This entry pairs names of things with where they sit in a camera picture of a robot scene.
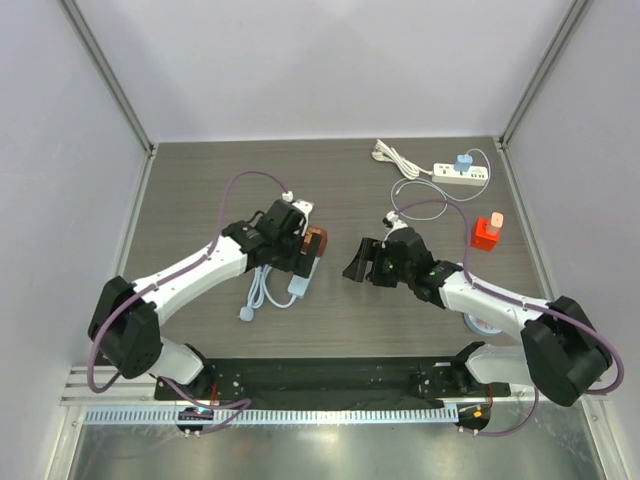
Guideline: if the white slotted cable duct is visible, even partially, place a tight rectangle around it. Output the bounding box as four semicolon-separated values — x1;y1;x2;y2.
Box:
83;404;459;426

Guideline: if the red cube socket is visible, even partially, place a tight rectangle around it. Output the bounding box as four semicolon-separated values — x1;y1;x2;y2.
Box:
470;217;500;252

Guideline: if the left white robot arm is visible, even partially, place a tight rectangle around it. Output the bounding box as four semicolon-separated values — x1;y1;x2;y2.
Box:
88;199;324;400

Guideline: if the right aluminium frame post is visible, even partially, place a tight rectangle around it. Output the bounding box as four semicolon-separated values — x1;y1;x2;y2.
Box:
496;0;593;150

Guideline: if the left aluminium frame post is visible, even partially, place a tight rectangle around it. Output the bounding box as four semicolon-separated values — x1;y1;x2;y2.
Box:
58;0;155;157

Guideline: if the pink charger plug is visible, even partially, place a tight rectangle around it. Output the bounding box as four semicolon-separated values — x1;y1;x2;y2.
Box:
487;212;504;235

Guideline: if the aluminium front rail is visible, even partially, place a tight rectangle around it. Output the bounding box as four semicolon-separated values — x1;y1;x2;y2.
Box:
59;360;610;407

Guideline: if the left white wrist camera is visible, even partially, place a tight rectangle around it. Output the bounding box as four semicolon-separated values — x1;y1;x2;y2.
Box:
281;190;315;236

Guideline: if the aluminium frame post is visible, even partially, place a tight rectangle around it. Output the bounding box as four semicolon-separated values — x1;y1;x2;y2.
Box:
496;0;593;150
58;0;155;157

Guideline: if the white power strip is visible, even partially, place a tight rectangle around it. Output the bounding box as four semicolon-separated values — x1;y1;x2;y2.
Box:
371;140;490;187

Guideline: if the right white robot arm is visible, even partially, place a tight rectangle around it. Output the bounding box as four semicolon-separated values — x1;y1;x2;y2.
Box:
342;227;613;407

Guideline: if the white usb cable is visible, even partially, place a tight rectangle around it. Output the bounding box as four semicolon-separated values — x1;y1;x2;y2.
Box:
390;147;492;222

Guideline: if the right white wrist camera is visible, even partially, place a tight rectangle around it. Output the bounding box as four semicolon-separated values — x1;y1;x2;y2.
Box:
382;210;408;234

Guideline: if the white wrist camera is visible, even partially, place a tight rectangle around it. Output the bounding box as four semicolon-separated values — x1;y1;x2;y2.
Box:
281;190;315;236
382;210;408;234

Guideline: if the light blue charger plug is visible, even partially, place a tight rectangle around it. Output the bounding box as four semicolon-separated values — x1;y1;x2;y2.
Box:
454;153;473;174

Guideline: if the blue power strip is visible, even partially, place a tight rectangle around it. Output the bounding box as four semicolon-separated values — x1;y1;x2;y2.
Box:
238;266;311;322

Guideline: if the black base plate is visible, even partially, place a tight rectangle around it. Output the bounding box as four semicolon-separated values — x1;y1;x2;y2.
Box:
153;356;511;412

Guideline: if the dark red charger plug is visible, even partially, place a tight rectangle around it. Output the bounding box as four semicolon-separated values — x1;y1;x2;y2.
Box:
302;226;328;258

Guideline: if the round blue socket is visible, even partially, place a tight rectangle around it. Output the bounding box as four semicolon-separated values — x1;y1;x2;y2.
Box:
463;313;502;337

